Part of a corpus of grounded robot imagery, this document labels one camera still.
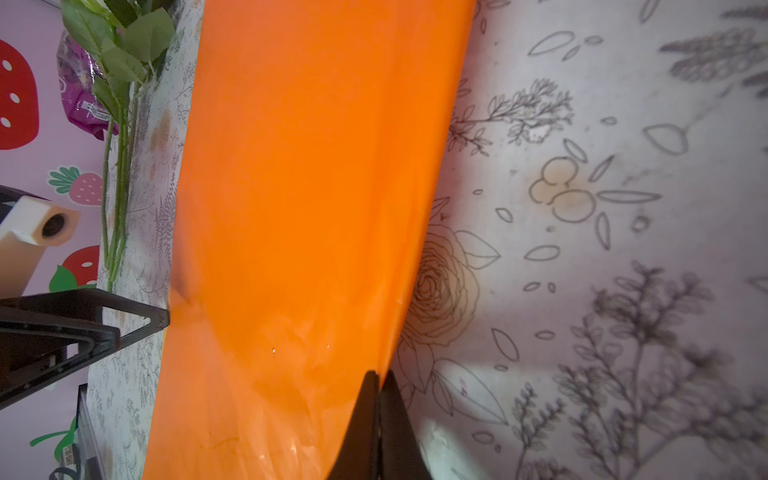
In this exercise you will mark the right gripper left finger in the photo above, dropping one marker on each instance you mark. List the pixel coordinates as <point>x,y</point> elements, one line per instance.
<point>358,456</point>

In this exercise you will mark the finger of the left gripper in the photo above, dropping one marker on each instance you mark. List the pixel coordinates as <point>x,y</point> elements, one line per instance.
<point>47,337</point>

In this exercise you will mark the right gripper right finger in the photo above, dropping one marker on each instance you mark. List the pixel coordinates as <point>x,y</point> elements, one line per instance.
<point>400,454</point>

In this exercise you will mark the orange wrapping paper sheet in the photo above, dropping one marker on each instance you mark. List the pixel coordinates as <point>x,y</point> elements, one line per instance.
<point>311,159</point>

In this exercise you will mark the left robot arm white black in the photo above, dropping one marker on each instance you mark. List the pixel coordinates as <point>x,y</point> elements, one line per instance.
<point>29,225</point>

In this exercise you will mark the purple plastic snack bag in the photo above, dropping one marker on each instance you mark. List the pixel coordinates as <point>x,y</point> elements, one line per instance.
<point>77,71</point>

